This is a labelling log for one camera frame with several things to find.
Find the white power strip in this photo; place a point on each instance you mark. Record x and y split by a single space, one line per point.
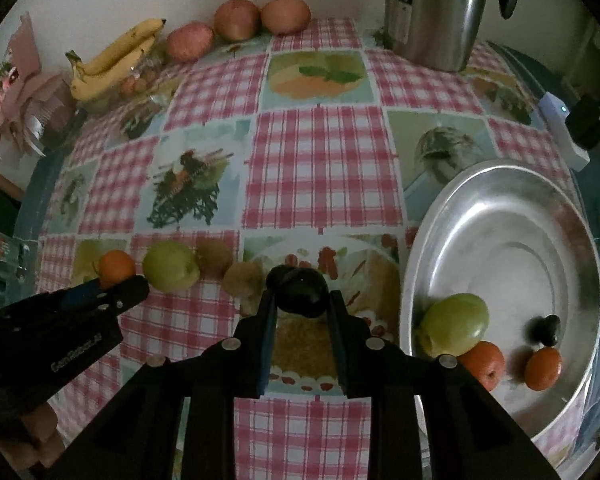
562 125

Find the brown kiwi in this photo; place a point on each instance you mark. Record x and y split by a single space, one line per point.
242 282
215 257

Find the person's left hand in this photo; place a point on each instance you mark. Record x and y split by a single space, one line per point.
37 435

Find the stainless steel basin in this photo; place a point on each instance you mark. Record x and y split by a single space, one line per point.
510 240

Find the stainless steel kettle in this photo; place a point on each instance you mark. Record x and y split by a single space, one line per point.
440 15

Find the glass bowl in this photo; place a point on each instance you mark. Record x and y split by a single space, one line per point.
145 85

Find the glass jar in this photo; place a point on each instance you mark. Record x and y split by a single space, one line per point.
42 115

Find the pink paper decoration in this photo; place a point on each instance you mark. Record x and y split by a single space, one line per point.
15 70

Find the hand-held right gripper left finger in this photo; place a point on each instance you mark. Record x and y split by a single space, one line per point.
265 340

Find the orange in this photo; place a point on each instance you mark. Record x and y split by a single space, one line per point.
116 266
485 362
543 368

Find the red apple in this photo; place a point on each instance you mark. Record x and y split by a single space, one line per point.
285 15
237 19
190 41

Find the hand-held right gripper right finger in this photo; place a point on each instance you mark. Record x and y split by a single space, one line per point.
341 340

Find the black charger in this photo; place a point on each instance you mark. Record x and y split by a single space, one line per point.
587 125

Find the yellow banana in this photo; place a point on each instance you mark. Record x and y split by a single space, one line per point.
107 79
125 42

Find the green apple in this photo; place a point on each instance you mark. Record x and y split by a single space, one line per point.
170 267
452 325

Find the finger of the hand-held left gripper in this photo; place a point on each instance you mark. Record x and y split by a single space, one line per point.
80 293
125 295

